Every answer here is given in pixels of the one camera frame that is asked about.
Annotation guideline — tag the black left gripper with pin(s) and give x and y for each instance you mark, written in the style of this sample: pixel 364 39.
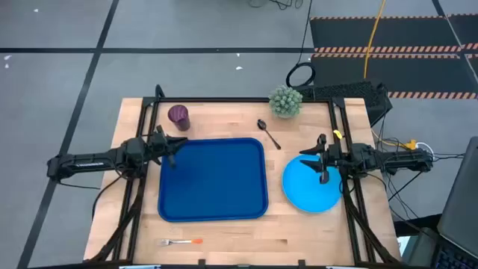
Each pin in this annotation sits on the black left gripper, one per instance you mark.
pixel 160 147

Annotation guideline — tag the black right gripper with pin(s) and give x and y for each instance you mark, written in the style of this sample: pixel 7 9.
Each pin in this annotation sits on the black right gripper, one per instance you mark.
pixel 333 155

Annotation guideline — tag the purple ribbed cup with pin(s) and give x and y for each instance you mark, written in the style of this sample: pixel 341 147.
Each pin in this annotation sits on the purple ribbed cup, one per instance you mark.
pixel 178 114

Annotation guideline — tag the light blue round plate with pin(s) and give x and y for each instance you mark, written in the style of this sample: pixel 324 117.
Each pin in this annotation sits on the light blue round plate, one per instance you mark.
pixel 302 190

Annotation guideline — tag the dark blue plastic tray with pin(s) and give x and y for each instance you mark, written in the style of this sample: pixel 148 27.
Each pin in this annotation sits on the dark blue plastic tray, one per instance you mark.
pixel 216 179

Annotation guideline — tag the black spoon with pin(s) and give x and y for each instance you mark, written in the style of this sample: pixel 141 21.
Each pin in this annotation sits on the black spoon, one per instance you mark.
pixel 261 124

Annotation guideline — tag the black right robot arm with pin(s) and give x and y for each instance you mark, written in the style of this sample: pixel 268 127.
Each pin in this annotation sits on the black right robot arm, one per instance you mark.
pixel 392 158

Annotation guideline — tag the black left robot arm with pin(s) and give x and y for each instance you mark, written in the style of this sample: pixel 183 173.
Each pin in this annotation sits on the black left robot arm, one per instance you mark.
pixel 89 162

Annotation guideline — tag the yellow tag on right gripper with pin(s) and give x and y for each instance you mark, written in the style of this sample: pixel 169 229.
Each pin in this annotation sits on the yellow tag on right gripper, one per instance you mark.
pixel 338 133

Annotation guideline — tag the green artificial succulent plant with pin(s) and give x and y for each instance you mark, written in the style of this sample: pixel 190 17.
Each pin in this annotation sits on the green artificial succulent plant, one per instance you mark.
pixel 285 101

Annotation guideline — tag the black perforated computer tower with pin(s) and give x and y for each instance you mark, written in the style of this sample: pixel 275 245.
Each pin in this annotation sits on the black perforated computer tower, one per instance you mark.
pixel 351 91

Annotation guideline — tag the yellow power plug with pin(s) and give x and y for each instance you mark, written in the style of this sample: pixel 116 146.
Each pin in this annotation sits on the yellow power plug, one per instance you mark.
pixel 411 144

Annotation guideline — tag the grey laptop lid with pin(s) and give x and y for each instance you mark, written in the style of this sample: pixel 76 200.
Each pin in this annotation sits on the grey laptop lid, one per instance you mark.
pixel 463 201

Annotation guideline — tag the black hazard-striped floor mat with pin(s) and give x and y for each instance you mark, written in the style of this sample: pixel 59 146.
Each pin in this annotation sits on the black hazard-striped floor mat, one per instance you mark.
pixel 411 33

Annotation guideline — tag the black keyboard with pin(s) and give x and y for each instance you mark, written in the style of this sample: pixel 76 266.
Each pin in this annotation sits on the black keyboard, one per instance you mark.
pixel 452 261

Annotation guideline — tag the black aluminium table frame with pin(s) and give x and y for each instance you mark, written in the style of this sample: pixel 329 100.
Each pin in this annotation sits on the black aluminium table frame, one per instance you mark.
pixel 224 99

